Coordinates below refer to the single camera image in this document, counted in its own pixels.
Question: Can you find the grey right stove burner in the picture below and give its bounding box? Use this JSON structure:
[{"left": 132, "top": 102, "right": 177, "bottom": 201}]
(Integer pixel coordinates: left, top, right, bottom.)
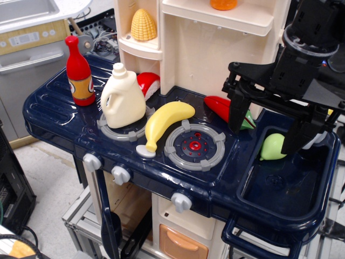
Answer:
[{"left": 164, "top": 120, "right": 226, "bottom": 172}]

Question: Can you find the cream detergent bottle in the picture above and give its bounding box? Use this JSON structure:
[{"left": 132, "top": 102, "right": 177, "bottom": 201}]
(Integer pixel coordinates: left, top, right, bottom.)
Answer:
[{"left": 100, "top": 63, "right": 146, "bottom": 128}]

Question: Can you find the grey yellow toy faucet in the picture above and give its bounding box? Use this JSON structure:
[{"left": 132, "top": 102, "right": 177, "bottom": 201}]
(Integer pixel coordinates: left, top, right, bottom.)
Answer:
[{"left": 302, "top": 126, "right": 327, "bottom": 150}]

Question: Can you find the green toy pear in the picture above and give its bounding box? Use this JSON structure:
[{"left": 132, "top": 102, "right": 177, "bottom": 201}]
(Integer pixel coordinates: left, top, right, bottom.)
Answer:
[{"left": 260, "top": 133, "right": 287, "bottom": 161}]

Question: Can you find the grey stove burner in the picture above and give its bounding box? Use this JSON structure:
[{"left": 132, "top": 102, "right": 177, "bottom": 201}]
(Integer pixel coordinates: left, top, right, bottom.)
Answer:
[
  {"left": 164, "top": 120, "right": 226, "bottom": 172},
  {"left": 97, "top": 106, "right": 155, "bottom": 142}
]

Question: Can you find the red white toy sushi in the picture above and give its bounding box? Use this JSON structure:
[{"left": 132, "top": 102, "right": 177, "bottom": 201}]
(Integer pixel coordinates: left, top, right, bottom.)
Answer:
[{"left": 137, "top": 72, "right": 161, "bottom": 101}]

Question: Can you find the grey toy dishwasher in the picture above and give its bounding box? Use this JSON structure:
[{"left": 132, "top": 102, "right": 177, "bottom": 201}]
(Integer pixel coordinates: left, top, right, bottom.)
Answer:
[{"left": 1, "top": 1, "right": 91, "bottom": 141}]

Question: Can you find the cream toy kitchen cabinet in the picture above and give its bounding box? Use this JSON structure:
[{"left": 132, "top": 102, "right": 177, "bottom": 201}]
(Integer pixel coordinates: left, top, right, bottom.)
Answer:
[{"left": 114, "top": 1, "right": 290, "bottom": 97}]

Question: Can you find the black computer case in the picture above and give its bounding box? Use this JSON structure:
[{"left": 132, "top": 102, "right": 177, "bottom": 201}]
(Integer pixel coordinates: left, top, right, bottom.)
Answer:
[{"left": 1, "top": 131, "right": 36, "bottom": 235}]

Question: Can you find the grey right stove knob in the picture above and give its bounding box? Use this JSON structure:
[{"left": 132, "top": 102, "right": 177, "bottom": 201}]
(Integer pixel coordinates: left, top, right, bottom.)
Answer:
[{"left": 171, "top": 192, "right": 192, "bottom": 213}]

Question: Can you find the navy toy sink basin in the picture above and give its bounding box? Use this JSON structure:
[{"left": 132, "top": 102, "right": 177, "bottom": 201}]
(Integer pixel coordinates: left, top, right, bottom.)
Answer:
[{"left": 236, "top": 127, "right": 341, "bottom": 221}]

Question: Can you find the grey middle stove knob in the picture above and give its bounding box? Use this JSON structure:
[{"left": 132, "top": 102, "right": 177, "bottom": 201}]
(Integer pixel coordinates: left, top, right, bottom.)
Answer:
[{"left": 111, "top": 166, "right": 131, "bottom": 186}]

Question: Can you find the navy hanging ladle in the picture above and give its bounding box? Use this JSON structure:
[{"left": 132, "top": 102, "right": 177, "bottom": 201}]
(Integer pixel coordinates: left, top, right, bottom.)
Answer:
[{"left": 95, "top": 169, "right": 120, "bottom": 259}]

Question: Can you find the grey stove knob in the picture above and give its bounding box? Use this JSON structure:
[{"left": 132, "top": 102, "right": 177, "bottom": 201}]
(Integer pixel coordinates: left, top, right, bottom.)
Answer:
[
  {"left": 83, "top": 153, "right": 102, "bottom": 172},
  {"left": 111, "top": 166, "right": 131, "bottom": 186},
  {"left": 171, "top": 192, "right": 192, "bottom": 213}
]

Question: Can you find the yellow toy banana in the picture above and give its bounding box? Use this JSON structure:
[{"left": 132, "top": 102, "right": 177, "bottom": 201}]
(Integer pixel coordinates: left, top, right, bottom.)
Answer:
[{"left": 136, "top": 101, "right": 196, "bottom": 158}]

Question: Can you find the red ketchup bottle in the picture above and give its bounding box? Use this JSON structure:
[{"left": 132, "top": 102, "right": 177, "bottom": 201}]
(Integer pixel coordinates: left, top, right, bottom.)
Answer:
[{"left": 65, "top": 36, "right": 95, "bottom": 106}]

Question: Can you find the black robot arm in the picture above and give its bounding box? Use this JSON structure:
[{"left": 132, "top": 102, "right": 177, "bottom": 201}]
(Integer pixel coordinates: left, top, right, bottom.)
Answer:
[{"left": 223, "top": 1, "right": 344, "bottom": 154}]

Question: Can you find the aluminium frame base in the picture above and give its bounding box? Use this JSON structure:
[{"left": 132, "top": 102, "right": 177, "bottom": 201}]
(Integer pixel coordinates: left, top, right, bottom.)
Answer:
[{"left": 62, "top": 187, "right": 105, "bottom": 258}]

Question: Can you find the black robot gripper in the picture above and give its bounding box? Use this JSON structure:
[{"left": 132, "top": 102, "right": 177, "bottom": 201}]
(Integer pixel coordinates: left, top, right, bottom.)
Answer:
[{"left": 223, "top": 45, "right": 344, "bottom": 154}]

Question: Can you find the yellow toy corn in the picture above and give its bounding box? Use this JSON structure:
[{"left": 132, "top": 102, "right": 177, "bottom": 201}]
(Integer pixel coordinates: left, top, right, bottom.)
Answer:
[{"left": 130, "top": 9, "right": 157, "bottom": 41}]

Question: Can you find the grey left stove knob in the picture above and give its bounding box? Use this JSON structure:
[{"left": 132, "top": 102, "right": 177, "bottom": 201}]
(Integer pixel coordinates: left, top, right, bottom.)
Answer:
[{"left": 83, "top": 153, "right": 102, "bottom": 172}]

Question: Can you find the orange toy on shelf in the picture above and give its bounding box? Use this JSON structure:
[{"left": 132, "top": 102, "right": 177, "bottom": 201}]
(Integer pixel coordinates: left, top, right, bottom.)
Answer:
[{"left": 210, "top": 0, "right": 238, "bottom": 11}]

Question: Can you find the orange toy drawer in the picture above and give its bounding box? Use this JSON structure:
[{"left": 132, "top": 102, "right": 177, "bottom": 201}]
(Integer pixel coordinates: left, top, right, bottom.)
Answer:
[{"left": 160, "top": 224, "right": 209, "bottom": 259}]

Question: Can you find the red toy chili pepper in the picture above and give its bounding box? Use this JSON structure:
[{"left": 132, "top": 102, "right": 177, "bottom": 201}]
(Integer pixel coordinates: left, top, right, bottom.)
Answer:
[{"left": 203, "top": 95, "right": 257, "bottom": 131}]

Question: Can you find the grey left stove burner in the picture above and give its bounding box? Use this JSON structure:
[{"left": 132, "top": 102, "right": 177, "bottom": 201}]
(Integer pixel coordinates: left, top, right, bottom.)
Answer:
[{"left": 97, "top": 106, "right": 155, "bottom": 142}]

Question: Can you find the navy toy kitchen counter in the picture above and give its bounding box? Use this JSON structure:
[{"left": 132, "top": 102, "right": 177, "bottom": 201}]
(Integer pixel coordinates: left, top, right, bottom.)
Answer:
[{"left": 23, "top": 70, "right": 326, "bottom": 247}]

